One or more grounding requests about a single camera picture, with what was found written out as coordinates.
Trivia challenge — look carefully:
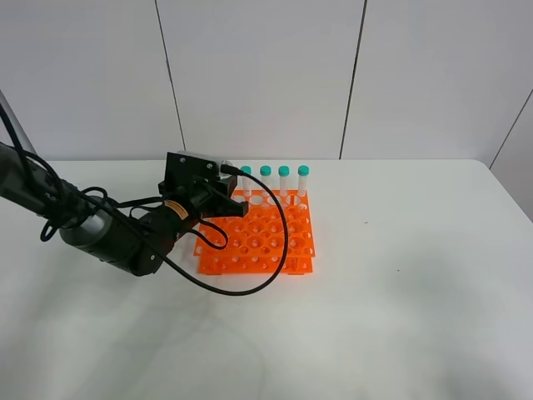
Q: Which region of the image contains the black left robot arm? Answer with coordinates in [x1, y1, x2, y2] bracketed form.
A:
[1, 144, 248, 277]

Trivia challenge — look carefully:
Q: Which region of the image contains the black left camera cable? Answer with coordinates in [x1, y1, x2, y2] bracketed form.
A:
[0, 99, 289, 297]

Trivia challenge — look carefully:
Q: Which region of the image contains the orange test tube rack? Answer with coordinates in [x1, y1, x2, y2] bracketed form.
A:
[194, 189, 316, 275]

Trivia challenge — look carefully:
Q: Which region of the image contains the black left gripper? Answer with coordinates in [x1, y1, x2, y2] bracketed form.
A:
[157, 152, 248, 221]

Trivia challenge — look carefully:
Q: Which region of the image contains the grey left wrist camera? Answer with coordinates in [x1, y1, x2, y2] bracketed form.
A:
[176, 151, 238, 197]

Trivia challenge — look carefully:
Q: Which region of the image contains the rack tube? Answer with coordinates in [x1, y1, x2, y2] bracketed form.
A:
[278, 165, 290, 198]
[297, 165, 310, 206]
[260, 165, 271, 188]
[241, 165, 252, 198]

